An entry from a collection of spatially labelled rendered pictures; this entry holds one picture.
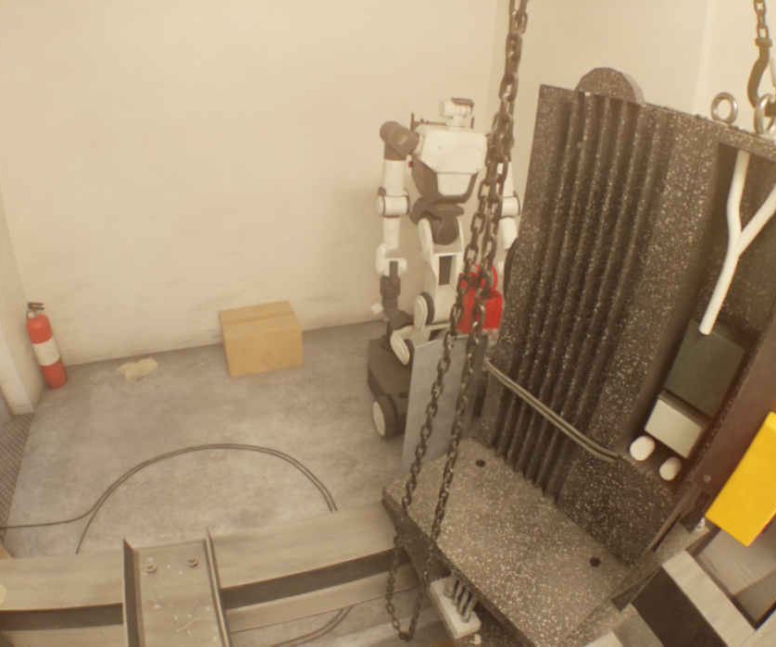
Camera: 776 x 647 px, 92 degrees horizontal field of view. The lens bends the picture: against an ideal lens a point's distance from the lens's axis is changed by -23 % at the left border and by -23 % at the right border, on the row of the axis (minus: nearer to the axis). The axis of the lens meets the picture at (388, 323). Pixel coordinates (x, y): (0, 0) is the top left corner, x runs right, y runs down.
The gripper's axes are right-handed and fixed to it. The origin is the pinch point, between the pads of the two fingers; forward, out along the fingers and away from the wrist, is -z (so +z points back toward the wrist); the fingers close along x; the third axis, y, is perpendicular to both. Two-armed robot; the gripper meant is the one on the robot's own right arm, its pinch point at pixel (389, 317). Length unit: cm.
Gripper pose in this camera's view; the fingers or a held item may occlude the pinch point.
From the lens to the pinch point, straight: 207.1
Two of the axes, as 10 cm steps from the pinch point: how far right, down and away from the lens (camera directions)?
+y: 9.7, -0.8, 2.5
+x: 2.6, 3.4, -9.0
